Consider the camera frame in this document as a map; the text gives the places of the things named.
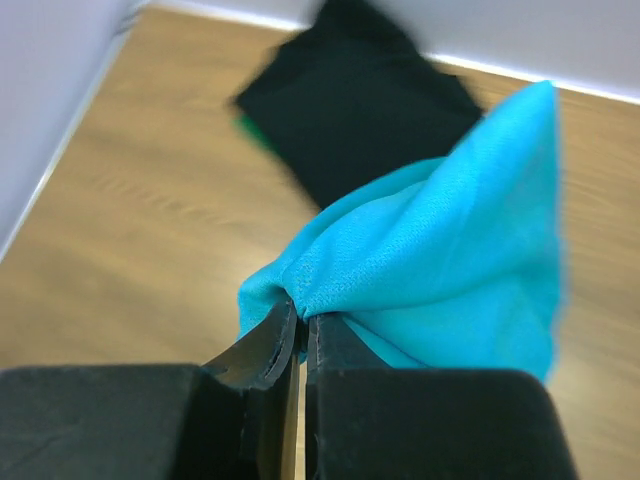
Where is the turquoise t shirt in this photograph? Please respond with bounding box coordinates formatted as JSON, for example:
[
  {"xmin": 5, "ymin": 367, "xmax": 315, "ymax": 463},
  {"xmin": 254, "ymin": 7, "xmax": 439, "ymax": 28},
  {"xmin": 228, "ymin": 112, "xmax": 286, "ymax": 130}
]
[{"xmin": 238, "ymin": 81, "xmax": 565, "ymax": 380}]

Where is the folded black t shirt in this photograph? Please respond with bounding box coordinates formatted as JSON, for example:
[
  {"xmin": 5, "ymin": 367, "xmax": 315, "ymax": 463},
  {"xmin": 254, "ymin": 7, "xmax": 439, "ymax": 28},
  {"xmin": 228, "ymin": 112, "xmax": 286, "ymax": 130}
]
[{"xmin": 234, "ymin": 1, "xmax": 483, "ymax": 209}]

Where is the folded green t shirt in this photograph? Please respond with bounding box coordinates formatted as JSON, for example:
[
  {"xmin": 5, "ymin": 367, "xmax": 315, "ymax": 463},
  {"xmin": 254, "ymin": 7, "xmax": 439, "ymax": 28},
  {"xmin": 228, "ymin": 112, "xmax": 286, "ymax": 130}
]
[{"xmin": 235, "ymin": 114, "xmax": 280, "ymax": 158}]

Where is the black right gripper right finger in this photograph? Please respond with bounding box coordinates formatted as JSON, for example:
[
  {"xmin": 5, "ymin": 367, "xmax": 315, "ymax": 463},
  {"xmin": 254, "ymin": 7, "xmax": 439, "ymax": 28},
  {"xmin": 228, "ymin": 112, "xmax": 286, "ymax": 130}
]
[{"xmin": 305, "ymin": 315, "xmax": 578, "ymax": 480}]

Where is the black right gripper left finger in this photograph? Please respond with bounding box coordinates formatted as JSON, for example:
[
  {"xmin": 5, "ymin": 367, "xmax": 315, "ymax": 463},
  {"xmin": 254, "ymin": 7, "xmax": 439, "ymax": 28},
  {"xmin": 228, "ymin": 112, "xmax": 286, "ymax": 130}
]
[{"xmin": 1, "ymin": 301, "xmax": 299, "ymax": 479}]

